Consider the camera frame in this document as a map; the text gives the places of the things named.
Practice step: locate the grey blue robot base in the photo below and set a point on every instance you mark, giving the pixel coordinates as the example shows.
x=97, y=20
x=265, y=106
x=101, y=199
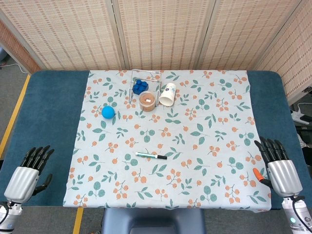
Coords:
x=153, y=221

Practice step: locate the woven bamboo screen panel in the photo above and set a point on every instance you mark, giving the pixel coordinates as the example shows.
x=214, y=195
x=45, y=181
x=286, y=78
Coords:
x=68, y=31
x=243, y=31
x=14, y=48
x=161, y=31
x=297, y=61

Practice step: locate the floral printed tablecloth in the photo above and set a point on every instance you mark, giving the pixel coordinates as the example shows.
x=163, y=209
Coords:
x=170, y=131

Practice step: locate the clear jar of rubber bands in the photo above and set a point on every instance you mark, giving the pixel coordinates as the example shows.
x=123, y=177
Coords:
x=147, y=101

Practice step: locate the blue toy building brick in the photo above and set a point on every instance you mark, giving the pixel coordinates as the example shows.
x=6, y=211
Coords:
x=140, y=87

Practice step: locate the white paper cup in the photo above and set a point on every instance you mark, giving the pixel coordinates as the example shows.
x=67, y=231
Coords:
x=167, y=96

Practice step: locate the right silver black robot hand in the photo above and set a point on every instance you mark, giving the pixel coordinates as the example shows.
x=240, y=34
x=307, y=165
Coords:
x=285, y=175

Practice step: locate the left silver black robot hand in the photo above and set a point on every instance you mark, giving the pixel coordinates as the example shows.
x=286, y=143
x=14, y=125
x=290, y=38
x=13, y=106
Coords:
x=22, y=182

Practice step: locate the white power strip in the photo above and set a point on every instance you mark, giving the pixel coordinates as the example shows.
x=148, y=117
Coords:
x=298, y=116

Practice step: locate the teal white marker body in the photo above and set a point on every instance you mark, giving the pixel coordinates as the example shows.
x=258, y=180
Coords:
x=146, y=154

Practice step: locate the dark blue table cover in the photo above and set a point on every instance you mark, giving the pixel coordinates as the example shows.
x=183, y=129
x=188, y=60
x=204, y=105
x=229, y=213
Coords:
x=48, y=122

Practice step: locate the black marker cap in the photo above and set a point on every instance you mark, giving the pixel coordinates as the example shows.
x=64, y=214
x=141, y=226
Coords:
x=162, y=157

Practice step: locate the blue ball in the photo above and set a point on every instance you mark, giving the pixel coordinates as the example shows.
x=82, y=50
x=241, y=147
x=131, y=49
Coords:
x=108, y=112

